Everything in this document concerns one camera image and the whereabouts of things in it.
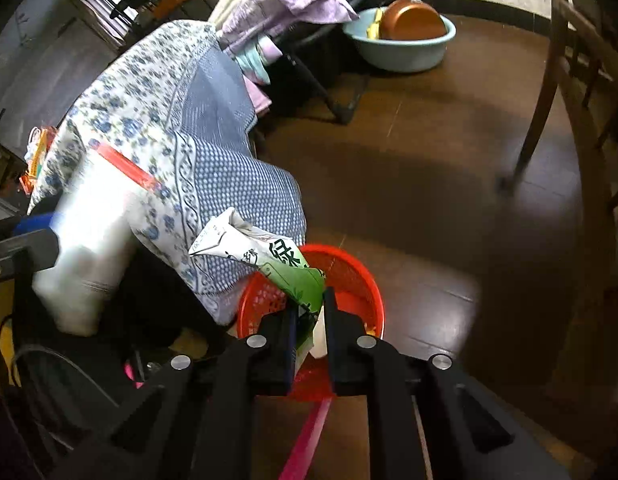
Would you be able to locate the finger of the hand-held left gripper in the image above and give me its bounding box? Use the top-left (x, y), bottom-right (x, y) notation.
top-left (0, 212), bottom-right (62, 296)

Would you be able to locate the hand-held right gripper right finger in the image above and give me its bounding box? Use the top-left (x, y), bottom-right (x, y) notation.
top-left (321, 286), bottom-right (570, 480)

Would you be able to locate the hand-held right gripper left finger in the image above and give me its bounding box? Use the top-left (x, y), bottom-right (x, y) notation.
top-left (54, 305), bottom-right (300, 480)

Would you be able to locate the red plastic basket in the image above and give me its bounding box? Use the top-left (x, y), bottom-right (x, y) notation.
top-left (236, 244), bottom-right (385, 403)

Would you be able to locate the white bag with red strip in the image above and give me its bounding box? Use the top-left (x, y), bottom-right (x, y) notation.
top-left (31, 140), bottom-right (162, 337)

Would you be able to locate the green and white carton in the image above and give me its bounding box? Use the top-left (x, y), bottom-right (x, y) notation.
top-left (188, 206), bottom-right (326, 361)

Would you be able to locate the pink stick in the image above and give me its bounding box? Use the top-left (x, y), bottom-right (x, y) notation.
top-left (279, 395), bottom-right (335, 480)

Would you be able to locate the colourful packet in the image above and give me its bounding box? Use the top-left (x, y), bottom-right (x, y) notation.
top-left (24, 127), bottom-right (57, 196)

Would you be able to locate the blue floral bed sheet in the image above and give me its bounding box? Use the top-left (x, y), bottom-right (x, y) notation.
top-left (28, 20), bottom-right (307, 326)

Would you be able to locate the teal cloth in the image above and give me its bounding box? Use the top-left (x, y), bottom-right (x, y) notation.
top-left (235, 42), bottom-right (271, 86)

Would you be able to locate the light blue basin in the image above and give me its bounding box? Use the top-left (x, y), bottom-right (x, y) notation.
top-left (343, 7), bottom-right (457, 73)

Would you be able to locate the copper pan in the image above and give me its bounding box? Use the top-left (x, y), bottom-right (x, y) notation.
top-left (379, 0), bottom-right (449, 42)

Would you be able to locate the dark wooden chair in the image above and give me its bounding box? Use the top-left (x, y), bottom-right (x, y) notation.
top-left (499, 0), bottom-right (618, 461)

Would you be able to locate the purple cloth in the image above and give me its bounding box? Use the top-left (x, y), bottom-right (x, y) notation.
top-left (221, 0), bottom-right (380, 56)

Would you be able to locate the black cable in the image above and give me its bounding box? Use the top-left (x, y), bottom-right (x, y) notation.
top-left (9, 344), bottom-right (120, 411)

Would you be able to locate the black folding frame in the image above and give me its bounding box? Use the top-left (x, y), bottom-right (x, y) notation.
top-left (259, 0), bottom-right (375, 125)

